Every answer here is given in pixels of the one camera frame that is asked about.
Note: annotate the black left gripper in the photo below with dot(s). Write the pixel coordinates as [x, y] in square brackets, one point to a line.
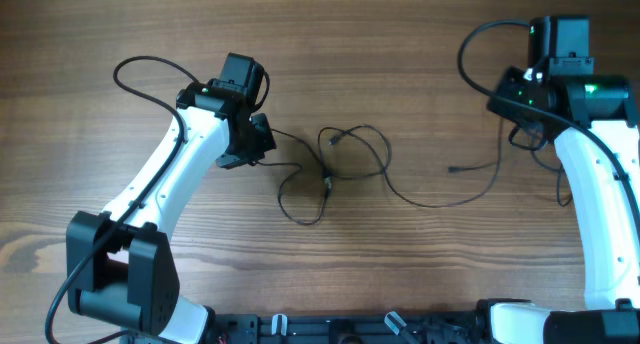
[265, 144]

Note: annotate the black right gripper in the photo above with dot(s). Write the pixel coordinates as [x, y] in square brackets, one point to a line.
[510, 81]

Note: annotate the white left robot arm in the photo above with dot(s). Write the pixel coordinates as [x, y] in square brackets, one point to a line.
[120, 267]

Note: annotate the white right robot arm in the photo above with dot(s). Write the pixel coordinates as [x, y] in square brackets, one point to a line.
[592, 122]

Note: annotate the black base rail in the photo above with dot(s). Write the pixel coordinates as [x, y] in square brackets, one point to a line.
[393, 327]

